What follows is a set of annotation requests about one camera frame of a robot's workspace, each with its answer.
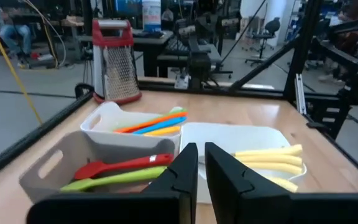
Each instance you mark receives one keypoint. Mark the green silicone spatula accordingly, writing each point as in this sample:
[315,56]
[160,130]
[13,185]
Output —
[179,110]

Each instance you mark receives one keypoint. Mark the green silicone spoon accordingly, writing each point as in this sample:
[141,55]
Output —
[120,178]

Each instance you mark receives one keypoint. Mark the blue silicone spatula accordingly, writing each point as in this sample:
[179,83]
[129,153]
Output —
[163,125]

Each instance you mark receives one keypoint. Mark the person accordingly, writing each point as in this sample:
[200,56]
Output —
[14,34]
[329,79]

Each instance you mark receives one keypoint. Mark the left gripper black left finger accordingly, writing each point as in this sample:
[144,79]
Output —
[183,177]

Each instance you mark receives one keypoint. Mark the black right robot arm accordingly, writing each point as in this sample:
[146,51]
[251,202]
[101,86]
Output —
[199,65]

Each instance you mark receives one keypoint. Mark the red silicone spoon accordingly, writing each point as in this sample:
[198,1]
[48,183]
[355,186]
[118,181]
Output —
[120,165]

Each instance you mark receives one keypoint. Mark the black backlit keyboard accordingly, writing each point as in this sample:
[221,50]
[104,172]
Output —
[176,48]

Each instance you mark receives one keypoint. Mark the black computer monitor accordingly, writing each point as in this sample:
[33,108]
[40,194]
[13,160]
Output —
[127,7]

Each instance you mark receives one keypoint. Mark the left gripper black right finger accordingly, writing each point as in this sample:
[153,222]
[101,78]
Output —
[225,180]

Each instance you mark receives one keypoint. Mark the black office chair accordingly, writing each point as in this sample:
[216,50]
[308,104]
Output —
[272,26]

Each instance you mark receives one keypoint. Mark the yellow silicone spatula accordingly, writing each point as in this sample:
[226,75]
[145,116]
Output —
[166,130]

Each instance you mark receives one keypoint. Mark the grey computer desk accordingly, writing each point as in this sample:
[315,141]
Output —
[154,56]

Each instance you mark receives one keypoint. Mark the white wipes container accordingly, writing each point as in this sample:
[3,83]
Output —
[151,15]

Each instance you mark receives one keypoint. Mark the orange silicone spatula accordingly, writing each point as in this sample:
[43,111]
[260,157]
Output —
[154,122]

